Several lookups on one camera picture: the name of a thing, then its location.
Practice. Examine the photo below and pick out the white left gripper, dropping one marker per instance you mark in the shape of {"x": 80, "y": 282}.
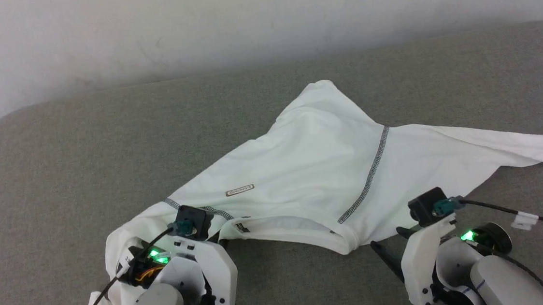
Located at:
{"x": 221, "y": 277}

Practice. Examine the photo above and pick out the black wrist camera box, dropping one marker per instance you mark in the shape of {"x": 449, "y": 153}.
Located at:
{"x": 426, "y": 206}
{"x": 197, "y": 219}

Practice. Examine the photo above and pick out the white garment with grey stitching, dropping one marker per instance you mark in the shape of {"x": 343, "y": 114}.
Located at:
{"x": 311, "y": 159}

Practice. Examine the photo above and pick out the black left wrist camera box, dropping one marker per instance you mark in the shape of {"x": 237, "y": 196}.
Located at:
{"x": 197, "y": 219}

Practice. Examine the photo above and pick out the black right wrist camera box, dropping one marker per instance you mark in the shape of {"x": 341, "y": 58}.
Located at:
{"x": 426, "y": 206}

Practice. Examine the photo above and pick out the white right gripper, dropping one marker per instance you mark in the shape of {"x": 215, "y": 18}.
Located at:
{"x": 416, "y": 262}

